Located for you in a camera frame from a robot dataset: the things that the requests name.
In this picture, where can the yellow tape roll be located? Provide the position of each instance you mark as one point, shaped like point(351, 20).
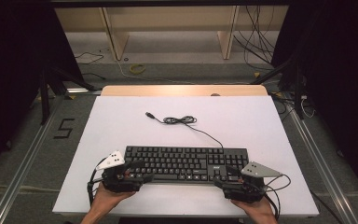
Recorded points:
point(132, 69)

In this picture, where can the person's right hand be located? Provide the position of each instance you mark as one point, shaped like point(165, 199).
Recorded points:
point(259, 210)

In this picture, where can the dark curtain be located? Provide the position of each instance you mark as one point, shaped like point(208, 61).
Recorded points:
point(341, 77)
point(12, 77)

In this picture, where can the light wooden desk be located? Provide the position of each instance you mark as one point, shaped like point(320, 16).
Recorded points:
point(118, 40)

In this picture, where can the aluminium floor rail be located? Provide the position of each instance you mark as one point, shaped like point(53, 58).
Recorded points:
point(21, 174)
point(320, 161)

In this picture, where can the person's left hand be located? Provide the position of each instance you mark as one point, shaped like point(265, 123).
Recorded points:
point(107, 200)

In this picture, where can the black metal stand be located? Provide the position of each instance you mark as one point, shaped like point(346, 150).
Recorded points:
point(45, 99)
point(298, 93)

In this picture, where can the black keyboard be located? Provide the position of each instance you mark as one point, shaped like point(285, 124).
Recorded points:
point(180, 161)

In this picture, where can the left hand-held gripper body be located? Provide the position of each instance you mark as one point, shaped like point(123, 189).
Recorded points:
point(118, 182)

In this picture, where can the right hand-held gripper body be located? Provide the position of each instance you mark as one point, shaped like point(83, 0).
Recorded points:
point(245, 191)

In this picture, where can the white board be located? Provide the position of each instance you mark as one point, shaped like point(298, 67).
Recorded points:
point(245, 124)

